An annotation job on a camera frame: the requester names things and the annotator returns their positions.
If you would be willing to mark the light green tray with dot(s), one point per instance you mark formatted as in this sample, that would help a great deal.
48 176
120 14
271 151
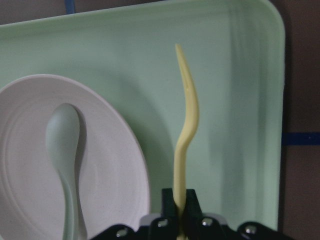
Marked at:
235 51

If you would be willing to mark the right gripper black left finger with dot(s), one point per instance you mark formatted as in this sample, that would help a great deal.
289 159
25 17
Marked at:
154 226

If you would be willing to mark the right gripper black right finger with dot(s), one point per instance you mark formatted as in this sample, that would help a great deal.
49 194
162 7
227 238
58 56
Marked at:
210 226

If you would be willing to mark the cream round plate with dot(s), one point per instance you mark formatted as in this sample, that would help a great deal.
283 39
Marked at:
111 172

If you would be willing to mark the pale green spoon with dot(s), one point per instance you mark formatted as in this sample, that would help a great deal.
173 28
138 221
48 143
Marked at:
61 141

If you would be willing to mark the yellow plastic fork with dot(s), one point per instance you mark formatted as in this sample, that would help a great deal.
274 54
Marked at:
189 129

